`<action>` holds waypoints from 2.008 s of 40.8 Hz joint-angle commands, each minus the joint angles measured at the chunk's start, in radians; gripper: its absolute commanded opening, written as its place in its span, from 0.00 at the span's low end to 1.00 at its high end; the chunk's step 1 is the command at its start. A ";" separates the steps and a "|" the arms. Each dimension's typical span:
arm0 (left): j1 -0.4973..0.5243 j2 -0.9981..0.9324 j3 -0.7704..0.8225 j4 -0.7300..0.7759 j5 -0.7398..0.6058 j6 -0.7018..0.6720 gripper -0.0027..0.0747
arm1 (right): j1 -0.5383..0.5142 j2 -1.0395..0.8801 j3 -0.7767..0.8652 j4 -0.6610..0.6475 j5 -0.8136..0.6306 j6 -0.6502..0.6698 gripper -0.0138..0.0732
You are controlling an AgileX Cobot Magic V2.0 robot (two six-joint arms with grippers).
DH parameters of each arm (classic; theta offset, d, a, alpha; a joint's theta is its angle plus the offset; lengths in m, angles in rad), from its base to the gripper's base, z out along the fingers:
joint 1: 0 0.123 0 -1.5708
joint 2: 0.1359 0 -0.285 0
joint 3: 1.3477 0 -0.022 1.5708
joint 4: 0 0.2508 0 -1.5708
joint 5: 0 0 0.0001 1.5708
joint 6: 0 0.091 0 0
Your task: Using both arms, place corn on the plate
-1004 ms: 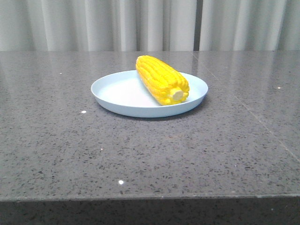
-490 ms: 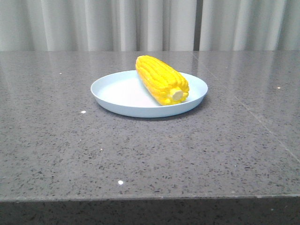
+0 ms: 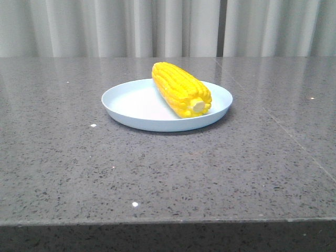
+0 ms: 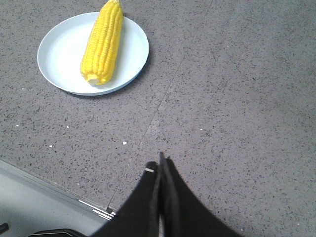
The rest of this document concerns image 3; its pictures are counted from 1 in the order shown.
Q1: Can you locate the yellow corn cob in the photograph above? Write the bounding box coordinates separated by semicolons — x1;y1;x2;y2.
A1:
152;62;212;118

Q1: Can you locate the light blue round plate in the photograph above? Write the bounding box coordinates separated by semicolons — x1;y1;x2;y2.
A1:
101;79;233;132

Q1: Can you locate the white pleated curtain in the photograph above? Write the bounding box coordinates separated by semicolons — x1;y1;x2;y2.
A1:
1;1;335;57

